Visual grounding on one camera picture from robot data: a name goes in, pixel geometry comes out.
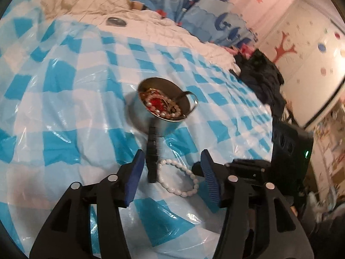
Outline pile of colourful clutter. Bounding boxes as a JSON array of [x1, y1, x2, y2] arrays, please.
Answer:
[[304, 105, 345, 222]]

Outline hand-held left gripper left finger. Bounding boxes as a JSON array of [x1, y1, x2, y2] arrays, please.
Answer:
[[29, 149, 145, 259]]

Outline brown strap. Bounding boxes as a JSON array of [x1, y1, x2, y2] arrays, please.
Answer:
[[129, 1, 149, 11]]

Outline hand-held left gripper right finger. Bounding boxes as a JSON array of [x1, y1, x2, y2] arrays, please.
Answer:
[[200, 149, 315, 259]]

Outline blue checkered plastic sheet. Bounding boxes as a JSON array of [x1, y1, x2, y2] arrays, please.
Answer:
[[0, 0, 275, 259]]

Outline pile of assorted jewelry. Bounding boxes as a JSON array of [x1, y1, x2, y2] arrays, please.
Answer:
[[139, 88, 182, 120]]

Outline black clothing pile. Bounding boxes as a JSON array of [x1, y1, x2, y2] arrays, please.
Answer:
[[229, 49, 287, 119]]

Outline round metal tin lid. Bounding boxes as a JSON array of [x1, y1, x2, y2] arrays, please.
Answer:
[[106, 17, 127, 28]]

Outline round metal tin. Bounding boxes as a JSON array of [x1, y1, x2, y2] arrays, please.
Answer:
[[128, 77, 198, 138]]

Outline white striped quilt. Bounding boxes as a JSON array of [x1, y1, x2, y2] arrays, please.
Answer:
[[40, 0, 240, 71]]

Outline blue whale print bedding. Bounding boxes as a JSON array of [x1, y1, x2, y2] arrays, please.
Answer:
[[102, 0, 258, 46]]

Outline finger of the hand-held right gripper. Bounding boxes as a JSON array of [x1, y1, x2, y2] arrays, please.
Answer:
[[192, 159, 273, 187]]

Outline white bead bracelet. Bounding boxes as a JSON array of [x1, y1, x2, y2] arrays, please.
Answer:
[[156, 159, 200, 198]]

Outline white wardrobe with stickers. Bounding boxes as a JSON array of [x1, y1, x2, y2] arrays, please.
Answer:
[[253, 0, 345, 128]]

